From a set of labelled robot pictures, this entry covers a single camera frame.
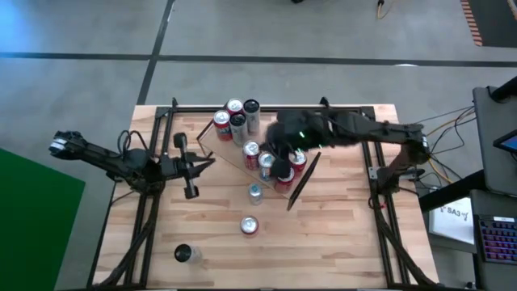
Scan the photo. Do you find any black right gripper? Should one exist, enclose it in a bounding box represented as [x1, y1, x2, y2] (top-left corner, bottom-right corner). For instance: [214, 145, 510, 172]
[262, 108, 360, 178]

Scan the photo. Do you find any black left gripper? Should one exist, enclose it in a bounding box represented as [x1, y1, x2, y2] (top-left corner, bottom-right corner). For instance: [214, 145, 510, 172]
[159, 132, 216, 200]

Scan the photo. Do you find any red cola can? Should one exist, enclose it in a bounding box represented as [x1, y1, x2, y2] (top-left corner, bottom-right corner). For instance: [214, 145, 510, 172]
[290, 150, 309, 178]
[241, 140, 262, 171]
[274, 169, 296, 194]

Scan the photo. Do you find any red strawberry Fanta can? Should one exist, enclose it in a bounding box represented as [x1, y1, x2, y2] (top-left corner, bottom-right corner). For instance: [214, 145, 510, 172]
[239, 215, 260, 237]
[225, 98, 245, 116]
[212, 109, 233, 142]

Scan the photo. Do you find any white Celsius can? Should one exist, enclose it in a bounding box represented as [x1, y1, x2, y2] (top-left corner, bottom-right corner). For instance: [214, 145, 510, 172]
[229, 112, 250, 147]
[242, 99, 262, 137]
[174, 243, 202, 264]

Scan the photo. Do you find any blue silver Red Bull can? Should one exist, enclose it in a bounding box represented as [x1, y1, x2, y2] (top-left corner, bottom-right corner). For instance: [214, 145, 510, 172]
[246, 182, 264, 206]
[257, 151, 277, 183]

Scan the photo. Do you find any white paper sign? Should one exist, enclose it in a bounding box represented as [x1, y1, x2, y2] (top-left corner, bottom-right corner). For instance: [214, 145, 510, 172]
[427, 196, 477, 246]

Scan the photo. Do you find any green floor mat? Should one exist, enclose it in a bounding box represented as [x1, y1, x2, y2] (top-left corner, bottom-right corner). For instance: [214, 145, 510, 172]
[0, 147, 86, 291]

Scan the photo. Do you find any grey side desk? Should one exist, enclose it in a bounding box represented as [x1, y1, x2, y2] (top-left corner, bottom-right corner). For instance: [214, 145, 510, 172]
[471, 84, 517, 195]

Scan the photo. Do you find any black pole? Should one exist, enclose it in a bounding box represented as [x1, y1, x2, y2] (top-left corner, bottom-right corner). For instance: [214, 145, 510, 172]
[488, 75, 517, 103]

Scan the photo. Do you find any tablet with blue screen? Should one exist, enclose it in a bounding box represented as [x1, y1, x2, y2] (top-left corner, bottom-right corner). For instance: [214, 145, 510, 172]
[492, 129, 517, 154]

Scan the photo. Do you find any black striped floor mat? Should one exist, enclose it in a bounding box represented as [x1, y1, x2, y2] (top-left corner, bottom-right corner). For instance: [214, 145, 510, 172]
[460, 0, 517, 48]

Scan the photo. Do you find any black backlit keyboard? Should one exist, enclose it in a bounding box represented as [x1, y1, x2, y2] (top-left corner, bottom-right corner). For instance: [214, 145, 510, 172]
[476, 216, 517, 262]

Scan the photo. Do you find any wooden shelf black metal frame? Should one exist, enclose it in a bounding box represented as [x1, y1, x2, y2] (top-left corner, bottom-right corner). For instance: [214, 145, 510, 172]
[196, 99, 323, 212]

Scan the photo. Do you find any yellow floor cable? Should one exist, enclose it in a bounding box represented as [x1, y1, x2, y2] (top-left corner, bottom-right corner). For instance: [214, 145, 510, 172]
[375, 0, 395, 20]

